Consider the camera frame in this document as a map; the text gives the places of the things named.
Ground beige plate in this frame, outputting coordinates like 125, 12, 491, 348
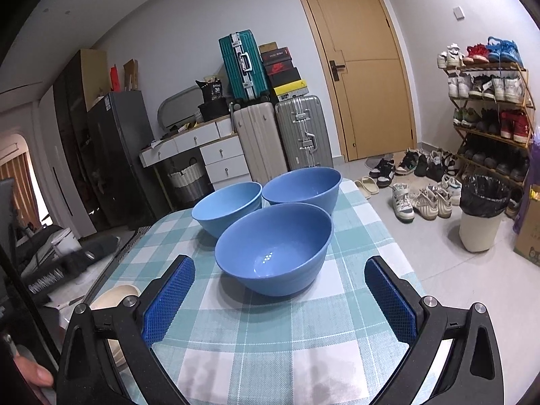
90, 284, 140, 368

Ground blue bowl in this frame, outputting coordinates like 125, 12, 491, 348
262, 166, 342, 215
191, 182, 263, 239
215, 203, 333, 297

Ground person's left hand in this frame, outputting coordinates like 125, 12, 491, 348
14, 355, 54, 388

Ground cardboard box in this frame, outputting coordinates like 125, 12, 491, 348
514, 185, 540, 266

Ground teal checked tablecloth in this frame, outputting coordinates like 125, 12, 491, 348
99, 179, 418, 404

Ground white trash bin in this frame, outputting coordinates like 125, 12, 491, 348
459, 174, 511, 253

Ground black refrigerator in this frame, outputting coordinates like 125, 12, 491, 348
87, 90, 170, 228

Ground purple bag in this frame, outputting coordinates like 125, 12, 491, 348
513, 127, 540, 234

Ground woven laundry basket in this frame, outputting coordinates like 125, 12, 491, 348
168, 162, 211, 207

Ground white drawer desk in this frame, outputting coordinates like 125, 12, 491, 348
139, 116, 252, 190

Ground wooden shoe rack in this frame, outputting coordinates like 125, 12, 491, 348
440, 62, 536, 189

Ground oval mirror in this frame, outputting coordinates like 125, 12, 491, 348
157, 85, 203, 131

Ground silver suitcase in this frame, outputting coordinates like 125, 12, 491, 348
275, 95, 333, 170

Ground black bag on desk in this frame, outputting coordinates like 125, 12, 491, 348
196, 77, 230, 122

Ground beige suitcase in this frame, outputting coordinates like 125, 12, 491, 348
232, 103, 288, 185

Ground wooden door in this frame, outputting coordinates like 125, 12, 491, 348
301, 0, 417, 161

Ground teal suitcase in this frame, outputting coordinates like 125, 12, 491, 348
219, 29, 270, 103

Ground stack of shoe boxes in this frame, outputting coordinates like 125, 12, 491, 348
259, 42, 308, 103

